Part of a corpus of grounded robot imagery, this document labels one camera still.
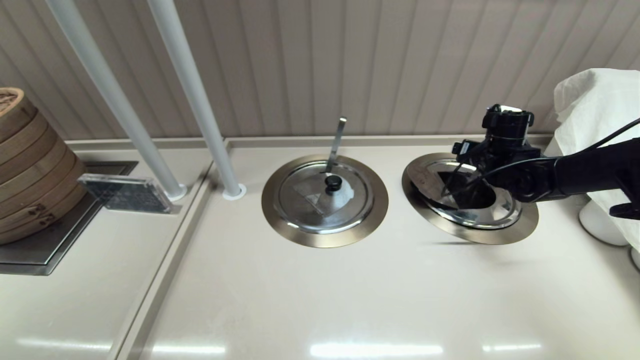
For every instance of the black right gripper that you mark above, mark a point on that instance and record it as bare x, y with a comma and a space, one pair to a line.
507, 135

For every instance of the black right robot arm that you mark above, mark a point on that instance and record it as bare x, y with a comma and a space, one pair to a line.
590, 170

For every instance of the sunken steel pot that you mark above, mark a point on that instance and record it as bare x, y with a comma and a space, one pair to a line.
470, 197

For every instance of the white metal pole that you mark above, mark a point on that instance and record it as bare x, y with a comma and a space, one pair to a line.
109, 85
192, 85

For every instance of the clear acrylic sign holder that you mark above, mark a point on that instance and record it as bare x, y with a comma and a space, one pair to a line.
125, 194

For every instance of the bamboo steamer stack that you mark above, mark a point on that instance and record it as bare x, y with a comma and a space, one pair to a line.
30, 175

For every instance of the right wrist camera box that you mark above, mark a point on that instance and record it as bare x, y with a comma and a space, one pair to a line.
462, 148

